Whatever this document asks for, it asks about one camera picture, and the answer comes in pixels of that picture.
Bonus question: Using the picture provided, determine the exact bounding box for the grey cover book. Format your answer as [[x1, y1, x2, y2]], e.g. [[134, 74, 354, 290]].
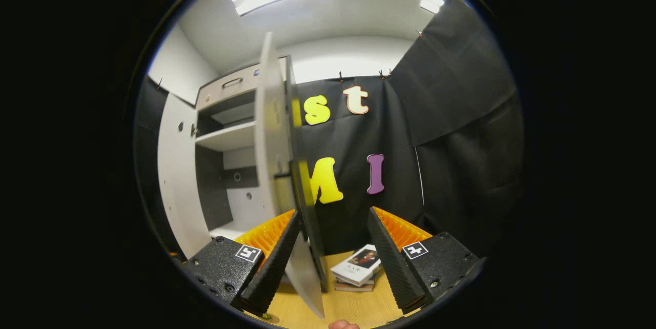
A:
[[336, 275, 377, 289]]

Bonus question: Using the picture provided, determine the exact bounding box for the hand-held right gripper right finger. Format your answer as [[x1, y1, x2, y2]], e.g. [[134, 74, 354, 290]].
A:
[[367, 206, 486, 315]]

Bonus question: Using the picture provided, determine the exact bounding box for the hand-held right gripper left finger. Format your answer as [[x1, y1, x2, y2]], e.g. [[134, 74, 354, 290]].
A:
[[182, 210, 301, 315]]

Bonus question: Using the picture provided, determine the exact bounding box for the grey cabinet drawer front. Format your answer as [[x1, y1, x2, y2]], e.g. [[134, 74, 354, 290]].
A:
[[196, 60, 288, 110]]

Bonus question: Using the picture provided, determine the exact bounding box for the grey cabinet door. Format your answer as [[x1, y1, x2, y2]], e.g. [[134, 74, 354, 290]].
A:
[[255, 32, 329, 319], [157, 93, 213, 259]]

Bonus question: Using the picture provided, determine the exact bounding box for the white cover book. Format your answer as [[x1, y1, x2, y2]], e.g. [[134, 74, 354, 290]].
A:
[[331, 244, 382, 287]]

